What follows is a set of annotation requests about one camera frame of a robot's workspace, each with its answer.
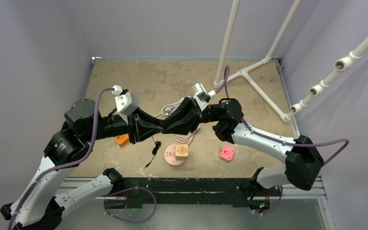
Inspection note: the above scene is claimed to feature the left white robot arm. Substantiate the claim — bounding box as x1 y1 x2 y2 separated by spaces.
0 99 177 230

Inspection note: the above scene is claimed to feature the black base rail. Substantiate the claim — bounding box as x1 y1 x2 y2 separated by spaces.
103 168 280 209

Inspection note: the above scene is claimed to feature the orange power strip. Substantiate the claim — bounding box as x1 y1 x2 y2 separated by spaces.
114 134 129 147

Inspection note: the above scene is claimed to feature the pink coiled cable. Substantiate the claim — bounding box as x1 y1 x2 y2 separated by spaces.
173 125 200 144

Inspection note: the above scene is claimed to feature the pink square plug adapter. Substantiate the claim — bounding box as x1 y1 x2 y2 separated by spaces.
218 145 236 161

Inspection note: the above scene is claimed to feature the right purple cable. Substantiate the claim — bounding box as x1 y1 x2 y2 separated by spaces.
216 66 350 166

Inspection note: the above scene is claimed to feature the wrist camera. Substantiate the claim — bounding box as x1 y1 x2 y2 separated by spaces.
112 85 138 116
192 82 217 112

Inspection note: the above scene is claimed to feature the white pipe frame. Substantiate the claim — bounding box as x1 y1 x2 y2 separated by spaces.
213 0 301 123

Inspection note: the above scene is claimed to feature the white pipe with fittings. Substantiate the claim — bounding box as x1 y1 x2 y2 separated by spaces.
286 36 368 120

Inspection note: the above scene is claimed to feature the white cable of beige socket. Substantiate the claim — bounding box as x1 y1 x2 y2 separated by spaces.
154 96 184 119

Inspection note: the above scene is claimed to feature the black adapter cable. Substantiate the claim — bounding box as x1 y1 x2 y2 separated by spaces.
144 136 162 169

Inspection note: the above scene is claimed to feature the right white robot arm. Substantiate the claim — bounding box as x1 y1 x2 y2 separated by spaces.
163 96 325 195

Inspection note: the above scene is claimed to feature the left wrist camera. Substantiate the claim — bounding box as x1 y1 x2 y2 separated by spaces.
112 85 138 116

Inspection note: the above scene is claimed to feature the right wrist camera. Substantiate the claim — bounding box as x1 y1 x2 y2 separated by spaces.
192 82 217 112

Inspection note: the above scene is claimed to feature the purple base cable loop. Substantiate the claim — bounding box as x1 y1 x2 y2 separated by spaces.
103 185 158 224

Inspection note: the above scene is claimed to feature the beige cube power socket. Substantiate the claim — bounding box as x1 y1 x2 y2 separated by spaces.
174 144 189 158

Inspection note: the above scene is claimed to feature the pink round power socket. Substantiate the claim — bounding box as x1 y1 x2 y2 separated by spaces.
164 144 188 167

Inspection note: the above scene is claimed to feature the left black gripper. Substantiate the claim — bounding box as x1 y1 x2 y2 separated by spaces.
85 105 165 143

